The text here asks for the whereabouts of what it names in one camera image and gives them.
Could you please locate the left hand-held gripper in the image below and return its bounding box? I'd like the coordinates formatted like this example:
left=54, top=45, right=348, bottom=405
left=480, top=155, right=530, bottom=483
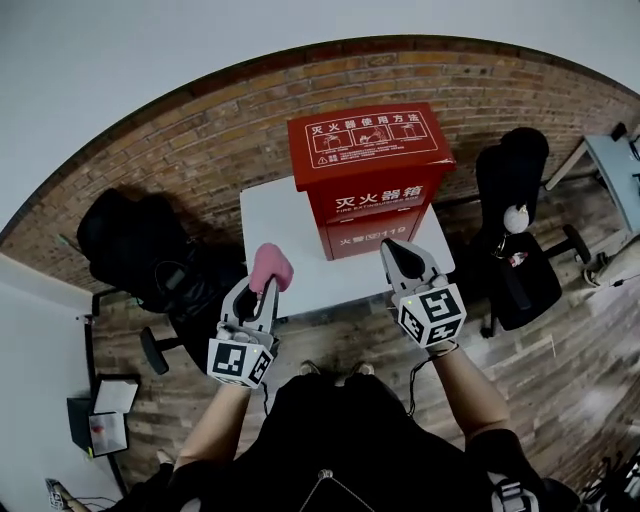
left=206, top=276, right=281, bottom=390

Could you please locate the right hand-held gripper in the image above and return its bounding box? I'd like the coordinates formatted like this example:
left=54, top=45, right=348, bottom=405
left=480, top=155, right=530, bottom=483
left=379, top=238, right=468, bottom=350

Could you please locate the pink cloth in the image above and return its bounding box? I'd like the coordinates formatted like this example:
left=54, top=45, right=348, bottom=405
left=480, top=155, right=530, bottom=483
left=248, top=243, right=295, bottom=300

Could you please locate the red fire extinguisher box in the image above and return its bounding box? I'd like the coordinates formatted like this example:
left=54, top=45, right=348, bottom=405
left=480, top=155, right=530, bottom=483
left=287, top=102, right=458, bottom=262

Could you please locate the person's right forearm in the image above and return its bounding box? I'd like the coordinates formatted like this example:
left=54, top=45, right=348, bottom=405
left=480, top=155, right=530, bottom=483
left=430, top=344, right=512, bottom=444

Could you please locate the person's left forearm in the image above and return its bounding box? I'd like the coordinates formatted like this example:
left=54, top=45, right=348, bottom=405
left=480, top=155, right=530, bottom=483
left=175, top=382, right=252, bottom=469

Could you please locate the black office chair with bags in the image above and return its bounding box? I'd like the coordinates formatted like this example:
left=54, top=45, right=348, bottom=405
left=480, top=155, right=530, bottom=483
left=75, top=187, right=249, bottom=377

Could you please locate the white round plush toy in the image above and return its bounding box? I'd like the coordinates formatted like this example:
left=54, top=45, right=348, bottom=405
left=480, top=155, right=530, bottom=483
left=502, top=202, right=532, bottom=234

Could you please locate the person's black clothing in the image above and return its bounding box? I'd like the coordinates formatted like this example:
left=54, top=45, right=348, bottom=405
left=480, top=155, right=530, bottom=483
left=107, top=372, right=581, bottom=512

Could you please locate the black box with papers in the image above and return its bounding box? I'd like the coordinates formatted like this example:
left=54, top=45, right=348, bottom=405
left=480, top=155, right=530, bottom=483
left=67, top=373, right=142, bottom=459

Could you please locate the white office desk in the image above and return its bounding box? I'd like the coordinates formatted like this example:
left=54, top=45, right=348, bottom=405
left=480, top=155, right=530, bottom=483
left=544, top=132, right=640, bottom=247

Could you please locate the silver chain necklace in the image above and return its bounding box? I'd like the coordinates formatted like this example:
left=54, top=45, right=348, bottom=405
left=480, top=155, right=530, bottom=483
left=294, top=468, right=376, bottom=512

